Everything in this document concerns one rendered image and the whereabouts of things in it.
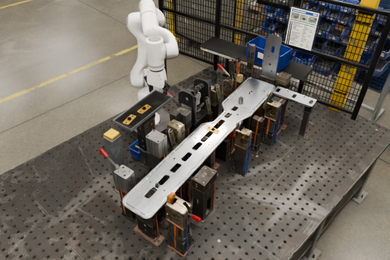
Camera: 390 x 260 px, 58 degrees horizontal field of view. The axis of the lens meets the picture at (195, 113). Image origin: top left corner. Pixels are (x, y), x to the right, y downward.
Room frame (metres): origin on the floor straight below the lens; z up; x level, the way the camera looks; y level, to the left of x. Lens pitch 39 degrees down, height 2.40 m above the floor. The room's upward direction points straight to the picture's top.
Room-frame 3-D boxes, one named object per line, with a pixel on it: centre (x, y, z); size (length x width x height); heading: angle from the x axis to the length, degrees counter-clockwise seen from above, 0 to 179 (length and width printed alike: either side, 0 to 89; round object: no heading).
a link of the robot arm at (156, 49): (1.54, 0.19, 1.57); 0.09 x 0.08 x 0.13; 102
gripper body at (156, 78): (1.54, 0.20, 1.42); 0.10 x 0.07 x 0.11; 60
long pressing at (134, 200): (1.57, -0.11, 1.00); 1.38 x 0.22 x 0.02; 145
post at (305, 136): (1.88, -0.78, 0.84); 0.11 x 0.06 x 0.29; 55
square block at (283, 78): (2.13, -0.64, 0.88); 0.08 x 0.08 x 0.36; 55
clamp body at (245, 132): (1.54, -0.29, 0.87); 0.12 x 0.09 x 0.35; 55
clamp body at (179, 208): (1.00, 0.07, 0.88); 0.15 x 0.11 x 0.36; 55
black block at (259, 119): (1.72, -0.41, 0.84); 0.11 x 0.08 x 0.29; 55
